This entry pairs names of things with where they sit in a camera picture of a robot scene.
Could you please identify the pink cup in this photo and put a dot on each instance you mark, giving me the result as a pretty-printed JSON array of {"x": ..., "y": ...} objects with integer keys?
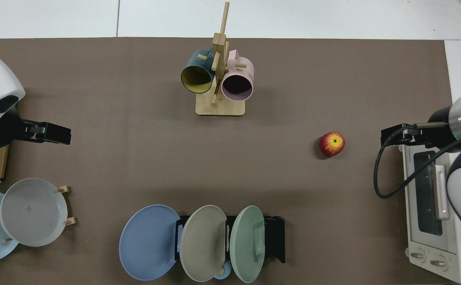
[{"x": 236, "y": 89}]

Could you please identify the green plate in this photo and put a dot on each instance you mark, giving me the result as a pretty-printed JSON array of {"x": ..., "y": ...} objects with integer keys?
[{"x": 246, "y": 241}]

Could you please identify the teal cup yellow inside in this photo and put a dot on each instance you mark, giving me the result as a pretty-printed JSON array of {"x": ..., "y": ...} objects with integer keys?
[{"x": 194, "y": 79}]

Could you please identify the pale toaster oven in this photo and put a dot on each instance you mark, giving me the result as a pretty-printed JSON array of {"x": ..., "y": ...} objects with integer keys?
[{"x": 424, "y": 245}]

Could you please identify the wooden plate rack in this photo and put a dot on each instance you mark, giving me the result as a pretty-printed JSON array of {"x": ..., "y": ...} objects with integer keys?
[{"x": 65, "y": 189}]

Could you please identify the grey plate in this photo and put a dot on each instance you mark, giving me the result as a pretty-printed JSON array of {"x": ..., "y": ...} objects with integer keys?
[{"x": 32, "y": 213}]

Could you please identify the black dish rack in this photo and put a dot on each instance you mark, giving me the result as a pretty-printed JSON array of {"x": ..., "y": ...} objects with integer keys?
[{"x": 276, "y": 237}]

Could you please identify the wooden cup stand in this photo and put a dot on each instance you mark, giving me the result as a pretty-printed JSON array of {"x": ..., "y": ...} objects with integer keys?
[{"x": 220, "y": 107}]

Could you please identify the red yellow apple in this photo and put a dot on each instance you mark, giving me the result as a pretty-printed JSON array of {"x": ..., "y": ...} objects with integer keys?
[{"x": 332, "y": 144}]

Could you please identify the beige plate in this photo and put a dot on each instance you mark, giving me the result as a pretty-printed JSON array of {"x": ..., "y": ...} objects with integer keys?
[{"x": 202, "y": 241}]

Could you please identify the small blue round thing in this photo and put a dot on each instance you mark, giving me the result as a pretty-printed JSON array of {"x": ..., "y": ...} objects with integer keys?
[{"x": 227, "y": 273}]

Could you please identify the brown table cloth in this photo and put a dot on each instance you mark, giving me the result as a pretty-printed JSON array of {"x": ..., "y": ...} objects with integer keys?
[{"x": 135, "y": 130}]

